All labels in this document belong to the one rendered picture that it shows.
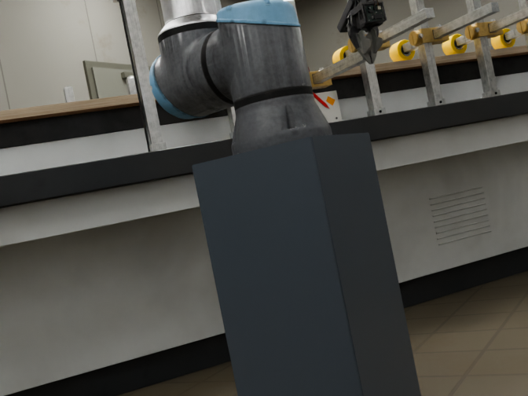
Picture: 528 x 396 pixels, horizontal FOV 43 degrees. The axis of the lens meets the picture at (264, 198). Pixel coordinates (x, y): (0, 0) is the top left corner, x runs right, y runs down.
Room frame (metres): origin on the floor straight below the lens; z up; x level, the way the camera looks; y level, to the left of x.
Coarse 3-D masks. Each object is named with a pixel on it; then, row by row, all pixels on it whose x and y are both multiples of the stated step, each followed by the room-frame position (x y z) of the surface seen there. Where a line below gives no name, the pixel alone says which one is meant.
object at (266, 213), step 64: (256, 192) 1.15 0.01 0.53; (320, 192) 1.09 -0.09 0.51; (256, 256) 1.16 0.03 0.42; (320, 256) 1.10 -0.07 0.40; (384, 256) 1.26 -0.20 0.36; (256, 320) 1.17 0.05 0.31; (320, 320) 1.11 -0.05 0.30; (384, 320) 1.21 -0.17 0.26; (256, 384) 1.19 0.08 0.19; (320, 384) 1.12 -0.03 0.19; (384, 384) 1.16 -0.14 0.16
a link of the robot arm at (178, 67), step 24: (168, 0) 1.33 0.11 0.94; (192, 0) 1.32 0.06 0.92; (168, 24) 1.33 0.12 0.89; (192, 24) 1.30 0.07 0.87; (216, 24) 1.32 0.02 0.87; (168, 48) 1.32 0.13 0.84; (192, 48) 1.29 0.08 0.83; (168, 72) 1.33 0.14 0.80; (192, 72) 1.28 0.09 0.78; (168, 96) 1.35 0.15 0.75; (192, 96) 1.31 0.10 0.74; (216, 96) 1.28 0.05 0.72
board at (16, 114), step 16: (512, 48) 2.68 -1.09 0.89; (384, 64) 2.43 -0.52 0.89; (400, 64) 2.46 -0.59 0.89; (416, 64) 2.49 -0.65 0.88; (128, 96) 2.06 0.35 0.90; (0, 112) 1.91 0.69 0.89; (16, 112) 1.93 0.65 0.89; (32, 112) 1.94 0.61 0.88; (48, 112) 1.96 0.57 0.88; (64, 112) 1.99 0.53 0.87; (80, 112) 2.04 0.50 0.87
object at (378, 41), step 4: (372, 32) 1.84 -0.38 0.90; (368, 36) 1.85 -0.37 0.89; (372, 36) 1.84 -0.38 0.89; (376, 36) 1.83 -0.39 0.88; (372, 40) 1.84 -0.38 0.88; (376, 40) 1.83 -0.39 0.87; (380, 40) 1.81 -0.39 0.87; (372, 44) 1.85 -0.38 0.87; (376, 44) 1.83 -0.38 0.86; (380, 44) 1.82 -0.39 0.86; (372, 48) 1.85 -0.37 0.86; (376, 48) 1.83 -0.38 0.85; (368, 52) 1.85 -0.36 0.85; (372, 52) 1.85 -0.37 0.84; (376, 52) 1.85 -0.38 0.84; (372, 56) 1.84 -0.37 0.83; (372, 60) 1.84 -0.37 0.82
